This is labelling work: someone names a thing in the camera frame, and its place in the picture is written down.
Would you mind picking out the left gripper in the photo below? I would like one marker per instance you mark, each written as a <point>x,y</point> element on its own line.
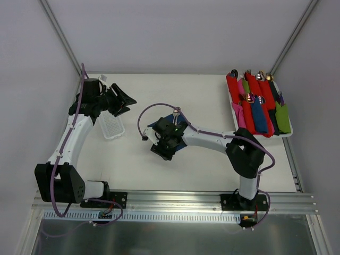
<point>114,99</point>

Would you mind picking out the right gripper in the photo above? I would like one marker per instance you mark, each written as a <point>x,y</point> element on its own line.
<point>162,151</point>

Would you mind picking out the blue paper napkin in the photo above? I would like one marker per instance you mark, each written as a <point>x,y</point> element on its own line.
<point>168,131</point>

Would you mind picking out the wooden handle spoon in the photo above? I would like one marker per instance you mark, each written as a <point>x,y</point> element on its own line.
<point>176,114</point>

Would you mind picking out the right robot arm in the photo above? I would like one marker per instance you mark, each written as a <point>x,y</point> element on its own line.
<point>244,152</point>

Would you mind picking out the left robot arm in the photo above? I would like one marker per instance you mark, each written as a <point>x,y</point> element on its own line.
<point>58,179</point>

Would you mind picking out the pink napkin roll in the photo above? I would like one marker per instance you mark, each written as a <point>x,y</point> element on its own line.
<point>238,110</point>

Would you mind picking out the green napkin roll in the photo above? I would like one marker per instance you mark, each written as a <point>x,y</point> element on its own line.
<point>282,118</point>

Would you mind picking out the small white basket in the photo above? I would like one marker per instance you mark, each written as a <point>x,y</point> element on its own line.
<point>112,127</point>

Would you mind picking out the aluminium rail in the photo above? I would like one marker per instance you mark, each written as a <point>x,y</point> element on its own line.
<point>296,203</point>

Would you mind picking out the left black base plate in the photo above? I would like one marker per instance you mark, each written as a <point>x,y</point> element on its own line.
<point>119,197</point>

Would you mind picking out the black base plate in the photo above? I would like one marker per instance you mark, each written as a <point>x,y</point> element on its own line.
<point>119,197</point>
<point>235,202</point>

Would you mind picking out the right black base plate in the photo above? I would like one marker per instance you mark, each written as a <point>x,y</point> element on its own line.
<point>235,202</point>

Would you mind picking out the white cable duct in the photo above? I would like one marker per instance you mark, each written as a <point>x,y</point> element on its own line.
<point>168,217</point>

